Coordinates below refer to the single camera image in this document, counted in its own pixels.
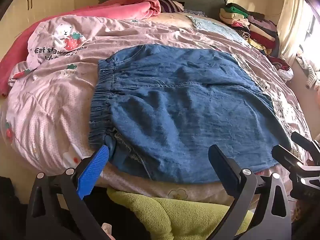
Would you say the pile of folded clothes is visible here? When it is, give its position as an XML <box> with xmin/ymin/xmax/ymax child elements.
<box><xmin>219</xmin><ymin>2</ymin><xmax>294</xmax><ymax>80</ymax></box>

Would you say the window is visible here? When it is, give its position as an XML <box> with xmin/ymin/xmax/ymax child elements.
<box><xmin>297</xmin><ymin>5</ymin><xmax>320</xmax><ymax>55</ymax></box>

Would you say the beige bed sheet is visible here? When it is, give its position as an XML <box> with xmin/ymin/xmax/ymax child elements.
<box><xmin>140</xmin><ymin>11</ymin><xmax>208</xmax><ymax>27</ymax></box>

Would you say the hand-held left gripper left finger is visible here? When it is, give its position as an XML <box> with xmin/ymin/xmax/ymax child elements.
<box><xmin>26</xmin><ymin>144</ymin><xmax>110</xmax><ymax>240</ymax></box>

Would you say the light blue mat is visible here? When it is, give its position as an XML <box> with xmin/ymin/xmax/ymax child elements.
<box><xmin>186</xmin><ymin>15</ymin><xmax>248</xmax><ymax>43</ymax></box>

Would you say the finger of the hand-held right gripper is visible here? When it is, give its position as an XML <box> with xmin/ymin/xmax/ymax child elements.
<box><xmin>291</xmin><ymin>131</ymin><xmax>320</xmax><ymax>153</ymax></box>
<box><xmin>271</xmin><ymin>145</ymin><xmax>307</xmax><ymax>178</ymax></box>

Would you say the cream curtain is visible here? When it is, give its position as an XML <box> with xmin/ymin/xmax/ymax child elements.
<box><xmin>276</xmin><ymin>0</ymin><xmax>313</xmax><ymax>65</ymax></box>

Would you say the crumpled white striped garment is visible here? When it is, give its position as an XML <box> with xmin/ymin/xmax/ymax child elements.
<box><xmin>295</xmin><ymin>52</ymin><xmax>320</xmax><ymax>90</ymax></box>

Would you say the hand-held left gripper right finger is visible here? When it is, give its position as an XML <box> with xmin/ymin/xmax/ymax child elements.
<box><xmin>208</xmin><ymin>144</ymin><xmax>293</xmax><ymax>240</ymax></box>

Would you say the person's right forearm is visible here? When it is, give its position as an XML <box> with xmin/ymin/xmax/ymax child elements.
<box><xmin>291</xmin><ymin>200</ymin><xmax>320</xmax><ymax>230</ymax></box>

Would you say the pink strawberry print duvet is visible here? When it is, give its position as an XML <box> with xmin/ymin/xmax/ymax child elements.
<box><xmin>0</xmin><ymin>14</ymin><xmax>313</xmax><ymax>205</ymax></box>

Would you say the pink fleece blanket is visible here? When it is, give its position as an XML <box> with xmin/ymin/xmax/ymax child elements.
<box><xmin>0</xmin><ymin>0</ymin><xmax>162</xmax><ymax>98</ymax></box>

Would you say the blue denim pants lace trim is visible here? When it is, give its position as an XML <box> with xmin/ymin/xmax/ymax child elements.
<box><xmin>88</xmin><ymin>44</ymin><xmax>299</xmax><ymax>184</ymax></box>

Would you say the green fleece blanket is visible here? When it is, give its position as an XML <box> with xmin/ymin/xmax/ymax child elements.
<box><xmin>106</xmin><ymin>187</ymin><xmax>258</xmax><ymax>240</ymax></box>

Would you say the cream wardrobe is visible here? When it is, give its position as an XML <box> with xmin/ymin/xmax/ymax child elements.
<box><xmin>0</xmin><ymin>0</ymin><xmax>100</xmax><ymax>58</ymax></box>

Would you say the blue patterned pillow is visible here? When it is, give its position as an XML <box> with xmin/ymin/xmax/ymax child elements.
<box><xmin>184</xmin><ymin>9</ymin><xmax>207</xmax><ymax>17</ymax></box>

